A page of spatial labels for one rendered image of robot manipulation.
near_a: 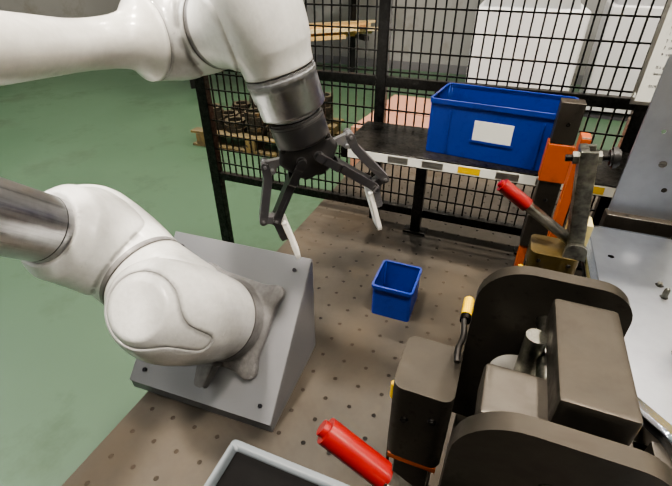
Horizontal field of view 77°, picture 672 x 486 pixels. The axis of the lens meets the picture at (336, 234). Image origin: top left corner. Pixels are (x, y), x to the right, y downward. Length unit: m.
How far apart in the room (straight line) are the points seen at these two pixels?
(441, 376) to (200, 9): 0.47
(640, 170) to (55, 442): 1.91
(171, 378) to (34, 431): 1.13
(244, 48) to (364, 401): 0.67
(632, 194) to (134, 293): 0.91
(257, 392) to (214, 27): 0.61
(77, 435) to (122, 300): 1.30
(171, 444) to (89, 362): 1.28
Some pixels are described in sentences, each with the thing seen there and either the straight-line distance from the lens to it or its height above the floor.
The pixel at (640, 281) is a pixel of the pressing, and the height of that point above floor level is 1.00.
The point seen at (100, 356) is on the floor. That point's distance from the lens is 2.15.
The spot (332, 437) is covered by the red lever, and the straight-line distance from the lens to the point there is 0.32.
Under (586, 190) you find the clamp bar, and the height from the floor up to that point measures 1.16.
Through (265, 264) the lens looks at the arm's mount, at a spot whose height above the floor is 0.92.
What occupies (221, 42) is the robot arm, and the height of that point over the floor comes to 1.35.
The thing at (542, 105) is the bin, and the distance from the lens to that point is 1.18.
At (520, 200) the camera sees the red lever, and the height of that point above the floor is 1.13.
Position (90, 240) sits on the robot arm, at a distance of 0.71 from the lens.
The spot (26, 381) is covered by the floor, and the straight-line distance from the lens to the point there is 2.20.
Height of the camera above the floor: 1.43
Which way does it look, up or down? 33 degrees down
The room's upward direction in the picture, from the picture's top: straight up
